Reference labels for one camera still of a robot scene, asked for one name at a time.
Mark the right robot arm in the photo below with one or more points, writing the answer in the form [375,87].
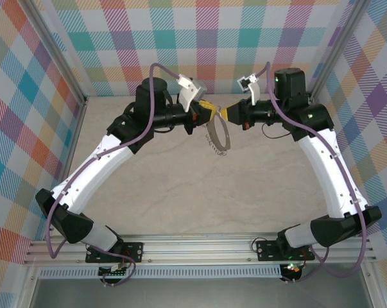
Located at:
[324,167]

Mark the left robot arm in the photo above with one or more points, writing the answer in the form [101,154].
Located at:
[84,173]

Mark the small black controller board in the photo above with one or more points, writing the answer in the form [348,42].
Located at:
[113,272]
[292,271]

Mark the grey metal shelf panel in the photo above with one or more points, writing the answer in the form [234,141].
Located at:
[196,295]

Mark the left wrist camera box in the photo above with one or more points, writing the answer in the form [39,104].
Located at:
[190,93]

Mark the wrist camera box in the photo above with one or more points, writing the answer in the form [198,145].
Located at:
[254,90]
[190,93]

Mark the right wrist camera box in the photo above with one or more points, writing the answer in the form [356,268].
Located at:
[254,90]

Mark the aluminium side floor rail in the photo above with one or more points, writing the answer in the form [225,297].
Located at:
[75,134]

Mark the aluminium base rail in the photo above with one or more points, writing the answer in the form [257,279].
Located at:
[196,250]

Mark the short aluminium frame post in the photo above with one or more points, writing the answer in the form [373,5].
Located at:
[369,285]
[28,288]

